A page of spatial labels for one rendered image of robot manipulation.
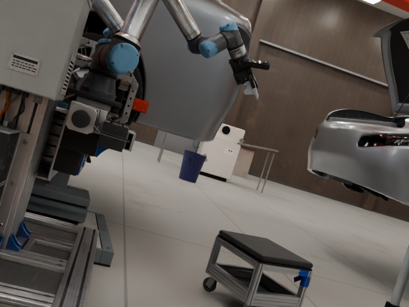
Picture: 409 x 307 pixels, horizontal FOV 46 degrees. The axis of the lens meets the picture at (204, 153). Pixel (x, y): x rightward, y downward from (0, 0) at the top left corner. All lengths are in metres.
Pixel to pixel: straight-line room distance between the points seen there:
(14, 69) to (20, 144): 0.31
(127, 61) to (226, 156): 8.10
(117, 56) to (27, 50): 0.46
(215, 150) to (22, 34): 8.49
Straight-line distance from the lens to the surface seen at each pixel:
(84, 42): 2.87
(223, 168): 9.91
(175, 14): 2.17
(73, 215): 2.96
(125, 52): 1.88
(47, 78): 1.50
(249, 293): 2.38
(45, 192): 2.97
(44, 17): 1.52
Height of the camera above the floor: 0.79
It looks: 2 degrees down
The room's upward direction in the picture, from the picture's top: 17 degrees clockwise
